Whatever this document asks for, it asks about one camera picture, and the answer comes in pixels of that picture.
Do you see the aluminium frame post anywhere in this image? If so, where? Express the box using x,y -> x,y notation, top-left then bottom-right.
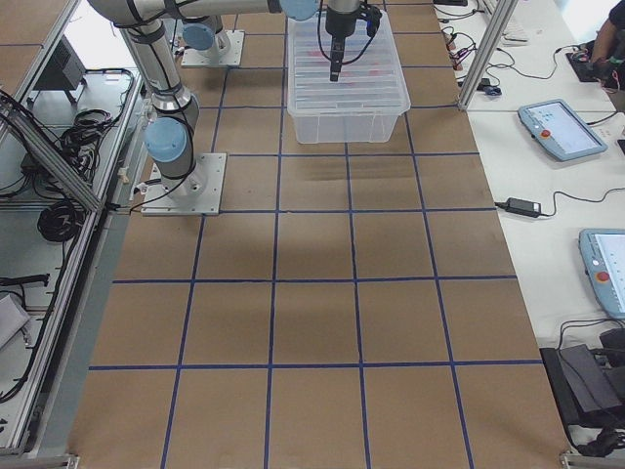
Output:
457,0 -> 518,111

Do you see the upper blue teach pendant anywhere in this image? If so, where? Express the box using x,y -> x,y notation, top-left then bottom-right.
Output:
518,99 -> 607,161

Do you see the lower blue teach pendant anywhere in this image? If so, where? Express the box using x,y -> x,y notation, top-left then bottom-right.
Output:
578,229 -> 624,320

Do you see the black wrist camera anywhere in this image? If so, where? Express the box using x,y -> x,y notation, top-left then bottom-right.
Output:
362,4 -> 382,38

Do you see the black power adapter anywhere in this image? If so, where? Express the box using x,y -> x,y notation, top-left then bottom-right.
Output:
504,197 -> 542,218

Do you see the clear plastic storage box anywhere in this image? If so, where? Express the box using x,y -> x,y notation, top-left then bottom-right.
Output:
287,14 -> 411,144

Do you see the blue teach pendant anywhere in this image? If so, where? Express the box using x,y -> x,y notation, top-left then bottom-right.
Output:
578,229 -> 624,320
518,99 -> 607,161

